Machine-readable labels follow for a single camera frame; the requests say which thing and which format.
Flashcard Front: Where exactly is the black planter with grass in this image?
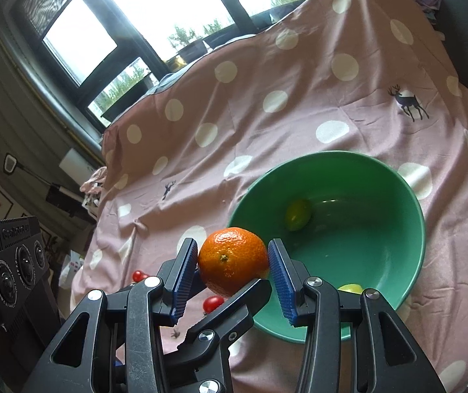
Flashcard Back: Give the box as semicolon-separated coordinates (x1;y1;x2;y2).
167;18;228;66
101;59;155;119

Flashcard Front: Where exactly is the orange mandarin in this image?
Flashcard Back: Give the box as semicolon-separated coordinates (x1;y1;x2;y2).
198;227;270;299

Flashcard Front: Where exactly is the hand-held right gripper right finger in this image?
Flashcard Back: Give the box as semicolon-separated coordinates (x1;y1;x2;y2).
267;237;448;393

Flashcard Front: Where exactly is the green plastic bowl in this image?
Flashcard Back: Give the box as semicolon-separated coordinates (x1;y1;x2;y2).
229;151;427;333

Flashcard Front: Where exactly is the pink clothing pile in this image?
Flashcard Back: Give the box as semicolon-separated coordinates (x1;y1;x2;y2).
79;166;109;197

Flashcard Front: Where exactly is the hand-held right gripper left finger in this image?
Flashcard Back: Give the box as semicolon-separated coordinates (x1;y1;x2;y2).
21;237;199;393

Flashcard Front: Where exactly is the white board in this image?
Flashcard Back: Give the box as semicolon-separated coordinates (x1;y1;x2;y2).
59;149;95;181

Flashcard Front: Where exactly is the round green lime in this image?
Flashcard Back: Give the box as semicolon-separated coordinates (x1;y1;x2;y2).
285;198;313;231

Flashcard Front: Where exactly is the pink polka-dot cloth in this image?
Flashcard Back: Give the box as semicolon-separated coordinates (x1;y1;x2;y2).
68;0;468;393

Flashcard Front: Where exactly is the printed white box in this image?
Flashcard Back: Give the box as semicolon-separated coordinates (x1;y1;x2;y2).
59;254;86;291

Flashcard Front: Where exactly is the black framed window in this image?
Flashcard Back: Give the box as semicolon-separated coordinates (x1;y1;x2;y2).
9;0;341;132

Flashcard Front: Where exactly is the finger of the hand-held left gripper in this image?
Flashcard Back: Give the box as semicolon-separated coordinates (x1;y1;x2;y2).
164;278;273;393

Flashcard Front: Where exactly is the black device with white stick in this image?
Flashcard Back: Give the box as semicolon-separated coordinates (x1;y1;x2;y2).
46;184;91;217

